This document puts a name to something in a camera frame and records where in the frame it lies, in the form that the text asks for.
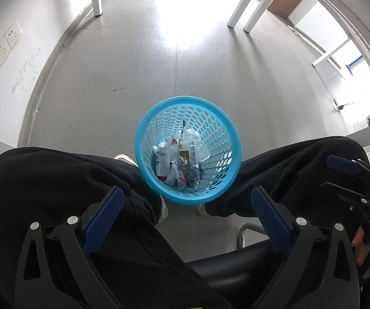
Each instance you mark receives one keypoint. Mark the clear crumpled plastic bag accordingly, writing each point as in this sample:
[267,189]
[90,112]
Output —
[193,143]

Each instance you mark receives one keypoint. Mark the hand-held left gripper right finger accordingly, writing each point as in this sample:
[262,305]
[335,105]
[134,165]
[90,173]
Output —
[270,222]

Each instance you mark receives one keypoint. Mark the blue plastic basket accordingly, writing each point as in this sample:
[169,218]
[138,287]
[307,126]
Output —
[159,116]

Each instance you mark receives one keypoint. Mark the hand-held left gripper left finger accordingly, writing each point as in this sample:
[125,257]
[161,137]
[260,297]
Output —
[104,222]

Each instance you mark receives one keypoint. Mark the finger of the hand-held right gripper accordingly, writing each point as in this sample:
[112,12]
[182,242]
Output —
[342,190]
[342,164]

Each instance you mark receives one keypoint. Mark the person's leg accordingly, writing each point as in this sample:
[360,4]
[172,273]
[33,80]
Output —
[284,167]
[59,183]

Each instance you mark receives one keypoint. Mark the black power plug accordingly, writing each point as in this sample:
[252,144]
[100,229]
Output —
[339,106]

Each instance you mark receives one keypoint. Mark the person's right leg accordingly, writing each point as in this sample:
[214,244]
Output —
[284,167]

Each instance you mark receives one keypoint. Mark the person's left leg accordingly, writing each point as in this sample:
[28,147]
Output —
[59,183]

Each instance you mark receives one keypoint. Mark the white wall socket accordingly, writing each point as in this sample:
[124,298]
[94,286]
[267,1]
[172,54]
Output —
[12,35]
[1,51]

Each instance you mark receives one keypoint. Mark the white red plastic bag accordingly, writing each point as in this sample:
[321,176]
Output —
[164,162]

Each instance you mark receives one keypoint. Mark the black chair seat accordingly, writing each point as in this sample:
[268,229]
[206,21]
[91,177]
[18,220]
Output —
[236,264]

